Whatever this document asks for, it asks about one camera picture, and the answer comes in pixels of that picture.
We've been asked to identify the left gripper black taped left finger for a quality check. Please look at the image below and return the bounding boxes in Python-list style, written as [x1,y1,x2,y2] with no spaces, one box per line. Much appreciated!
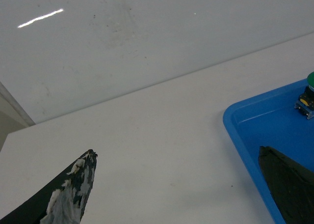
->
[0,149,97,224]

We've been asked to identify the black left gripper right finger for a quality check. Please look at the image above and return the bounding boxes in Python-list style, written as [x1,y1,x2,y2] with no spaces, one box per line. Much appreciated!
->
[258,146,314,224]

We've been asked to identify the blue plastic tray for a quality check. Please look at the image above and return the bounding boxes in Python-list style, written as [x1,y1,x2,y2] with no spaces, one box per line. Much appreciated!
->
[223,80,314,224]

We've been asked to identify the green mushroom push button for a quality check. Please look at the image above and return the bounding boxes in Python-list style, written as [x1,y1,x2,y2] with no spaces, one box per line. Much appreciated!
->
[294,72,314,120]

